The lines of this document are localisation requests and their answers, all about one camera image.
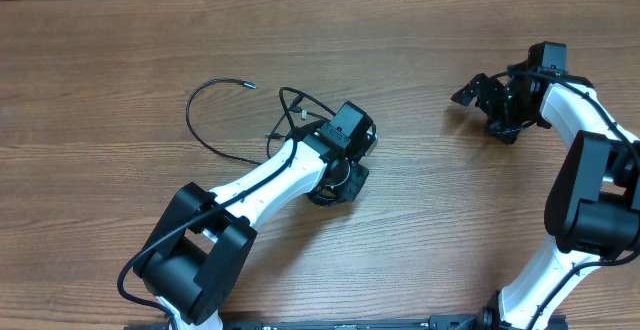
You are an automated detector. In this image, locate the black cable bundle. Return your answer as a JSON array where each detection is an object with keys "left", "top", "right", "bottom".
[{"left": 185, "top": 78, "right": 351, "bottom": 207}]

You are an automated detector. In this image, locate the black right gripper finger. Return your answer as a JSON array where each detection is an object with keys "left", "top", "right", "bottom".
[
  {"left": 485, "top": 121, "right": 522, "bottom": 145},
  {"left": 451, "top": 73, "right": 492, "bottom": 108}
]

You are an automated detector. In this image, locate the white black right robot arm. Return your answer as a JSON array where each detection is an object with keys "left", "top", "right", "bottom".
[{"left": 451, "top": 66, "right": 639, "bottom": 329}]

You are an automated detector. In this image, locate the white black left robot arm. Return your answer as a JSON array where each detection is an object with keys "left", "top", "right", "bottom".
[{"left": 117, "top": 102, "right": 377, "bottom": 329}]

